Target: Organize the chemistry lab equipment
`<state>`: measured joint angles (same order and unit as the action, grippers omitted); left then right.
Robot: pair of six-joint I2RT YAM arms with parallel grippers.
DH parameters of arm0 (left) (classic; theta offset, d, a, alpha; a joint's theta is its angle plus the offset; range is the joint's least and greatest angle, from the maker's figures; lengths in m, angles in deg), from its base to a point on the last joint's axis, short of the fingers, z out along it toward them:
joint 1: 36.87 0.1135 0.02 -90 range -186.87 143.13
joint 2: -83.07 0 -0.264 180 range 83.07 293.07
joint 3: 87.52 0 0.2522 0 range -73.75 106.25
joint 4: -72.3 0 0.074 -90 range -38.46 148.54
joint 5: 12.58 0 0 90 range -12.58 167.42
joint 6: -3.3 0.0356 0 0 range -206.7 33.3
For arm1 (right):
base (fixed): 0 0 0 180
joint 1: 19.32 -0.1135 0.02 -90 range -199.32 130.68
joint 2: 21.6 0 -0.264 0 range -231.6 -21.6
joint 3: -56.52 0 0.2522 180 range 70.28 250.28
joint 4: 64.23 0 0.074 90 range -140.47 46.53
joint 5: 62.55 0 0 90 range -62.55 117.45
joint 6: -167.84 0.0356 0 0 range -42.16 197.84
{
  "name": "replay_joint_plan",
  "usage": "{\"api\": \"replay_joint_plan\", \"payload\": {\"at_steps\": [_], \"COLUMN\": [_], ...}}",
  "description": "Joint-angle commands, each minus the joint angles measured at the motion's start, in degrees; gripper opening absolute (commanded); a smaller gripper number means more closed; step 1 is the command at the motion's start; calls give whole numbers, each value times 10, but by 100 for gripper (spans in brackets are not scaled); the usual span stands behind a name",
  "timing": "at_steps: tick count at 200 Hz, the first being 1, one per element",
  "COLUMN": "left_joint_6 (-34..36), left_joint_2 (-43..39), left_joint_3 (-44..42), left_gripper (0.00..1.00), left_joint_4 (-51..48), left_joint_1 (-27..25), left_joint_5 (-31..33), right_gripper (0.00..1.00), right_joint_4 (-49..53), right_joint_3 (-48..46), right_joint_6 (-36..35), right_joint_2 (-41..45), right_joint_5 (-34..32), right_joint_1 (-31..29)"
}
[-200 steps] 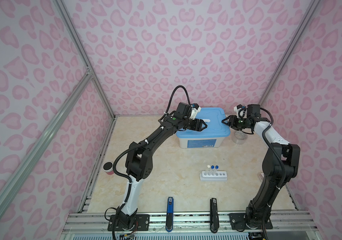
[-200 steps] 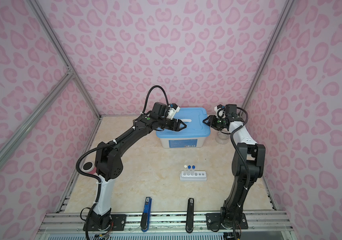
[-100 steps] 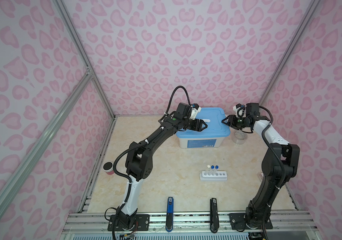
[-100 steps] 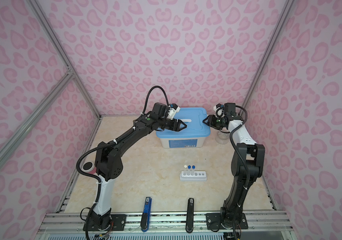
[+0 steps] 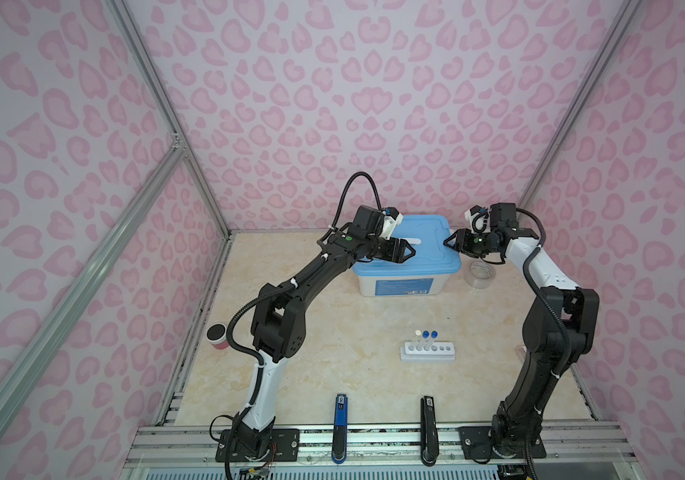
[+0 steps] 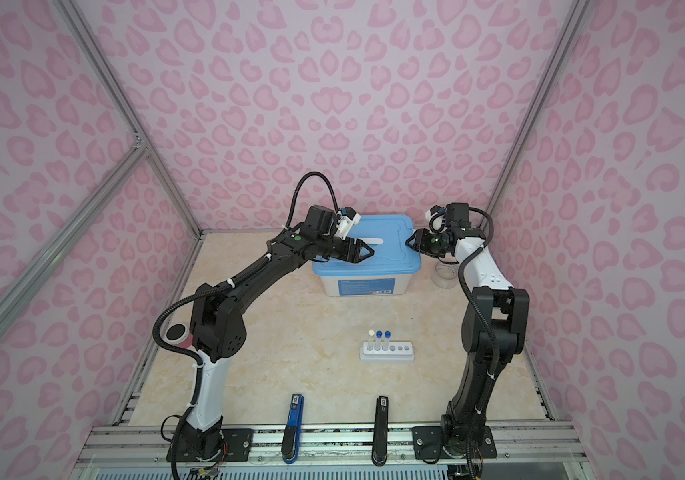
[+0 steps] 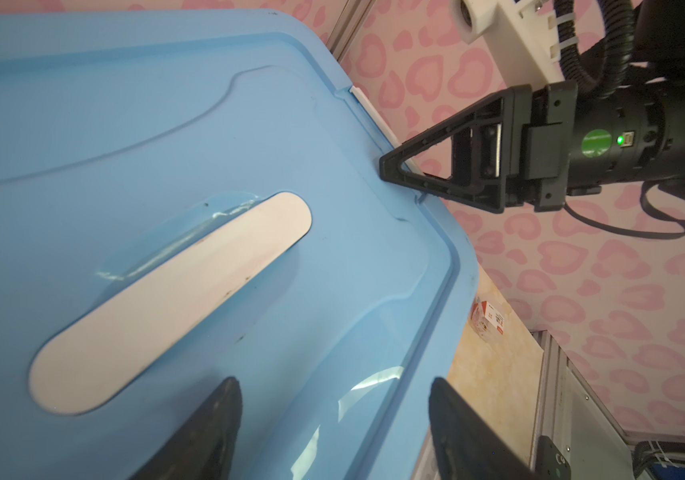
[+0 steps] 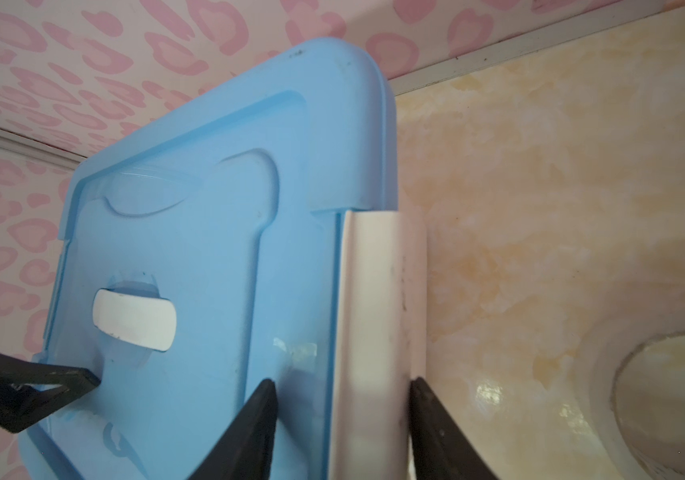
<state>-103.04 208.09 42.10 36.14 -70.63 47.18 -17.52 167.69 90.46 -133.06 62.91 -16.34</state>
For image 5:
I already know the blue stapler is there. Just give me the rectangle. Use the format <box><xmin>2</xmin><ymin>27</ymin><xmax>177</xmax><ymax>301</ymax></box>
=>
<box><xmin>332</xmin><ymin>393</ymin><xmax>348</xmax><ymax>464</ymax></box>

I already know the cork stoppered test tube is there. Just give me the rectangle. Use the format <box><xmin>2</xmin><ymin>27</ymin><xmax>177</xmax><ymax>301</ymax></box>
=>
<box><xmin>412</xmin><ymin>330</ymin><xmax>423</xmax><ymax>350</ymax></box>

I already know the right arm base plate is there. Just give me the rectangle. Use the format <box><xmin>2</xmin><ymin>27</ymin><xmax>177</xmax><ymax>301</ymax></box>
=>
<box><xmin>457</xmin><ymin>425</ymin><xmax>547</xmax><ymax>464</ymax></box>

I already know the left black corrugated cable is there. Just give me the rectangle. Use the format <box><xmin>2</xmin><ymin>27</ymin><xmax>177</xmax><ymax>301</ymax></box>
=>
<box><xmin>221</xmin><ymin>171</ymin><xmax>384</xmax><ymax>480</ymax></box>

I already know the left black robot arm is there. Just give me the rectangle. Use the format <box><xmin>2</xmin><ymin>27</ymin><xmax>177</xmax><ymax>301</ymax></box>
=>
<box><xmin>226</xmin><ymin>206</ymin><xmax>416</xmax><ymax>459</ymax></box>

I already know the blue plastic bin lid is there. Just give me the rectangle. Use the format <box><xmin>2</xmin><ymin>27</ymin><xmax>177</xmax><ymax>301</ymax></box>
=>
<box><xmin>352</xmin><ymin>215</ymin><xmax>461</xmax><ymax>277</ymax></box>

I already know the small red labelled box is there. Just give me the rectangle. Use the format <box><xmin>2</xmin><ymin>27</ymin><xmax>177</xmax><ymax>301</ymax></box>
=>
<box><xmin>515</xmin><ymin>345</ymin><xmax>526</xmax><ymax>362</ymax></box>

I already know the white plastic storage bin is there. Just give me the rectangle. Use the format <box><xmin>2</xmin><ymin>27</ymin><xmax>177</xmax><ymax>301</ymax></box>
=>
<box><xmin>358</xmin><ymin>274</ymin><xmax>451</xmax><ymax>297</ymax></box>

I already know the white test tube rack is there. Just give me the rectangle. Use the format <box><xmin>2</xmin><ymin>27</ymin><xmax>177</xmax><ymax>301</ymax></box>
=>
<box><xmin>400</xmin><ymin>341</ymin><xmax>456</xmax><ymax>363</ymax></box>

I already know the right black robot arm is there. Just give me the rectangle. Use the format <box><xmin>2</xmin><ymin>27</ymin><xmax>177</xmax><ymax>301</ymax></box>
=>
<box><xmin>443</xmin><ymin>203</ymin><xmax>600</xmax><ymax>458</ymax></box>

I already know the pink jar black lid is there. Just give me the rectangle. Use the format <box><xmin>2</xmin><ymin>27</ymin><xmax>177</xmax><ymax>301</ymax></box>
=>
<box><xmin>206</xmin><ymin>323</ymin><xmax>230</xmax><ymax>350</ymax></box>

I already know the black stapler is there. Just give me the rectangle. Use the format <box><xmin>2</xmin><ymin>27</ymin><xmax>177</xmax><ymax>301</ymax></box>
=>
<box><xmin>420</xmin><ymin>396</ymin><xmax>439</xmax><ymax>467</ymax></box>

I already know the clear tape roll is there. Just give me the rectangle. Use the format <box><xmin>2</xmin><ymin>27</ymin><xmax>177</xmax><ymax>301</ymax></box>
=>
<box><xmin>463</xmin><ymin>260</ymin><xmax>496</xmax><ymax>289</ymax></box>

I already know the blue capped test tube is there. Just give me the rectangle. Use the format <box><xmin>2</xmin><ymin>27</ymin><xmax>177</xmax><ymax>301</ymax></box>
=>
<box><xmin>428</xmin><ymin>330</ymin><xmax>438</xmax><ymax>350</ymax></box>
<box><xmin>421</xmin><ymin>330</ymin><xmax>431</xmax><ymax>350</ymax></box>

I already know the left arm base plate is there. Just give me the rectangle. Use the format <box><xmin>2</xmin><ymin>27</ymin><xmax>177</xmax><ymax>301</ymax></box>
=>
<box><xmin>216</xmin><ymin>427</ymin><xmax>300</xmax><ymax>463</ymax></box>

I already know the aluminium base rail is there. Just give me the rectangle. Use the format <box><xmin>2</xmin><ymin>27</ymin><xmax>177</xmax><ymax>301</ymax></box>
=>
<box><xmin>120</xmin><ymin>420</ymin><xmax>644</xmax><ymax>479</ymax></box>

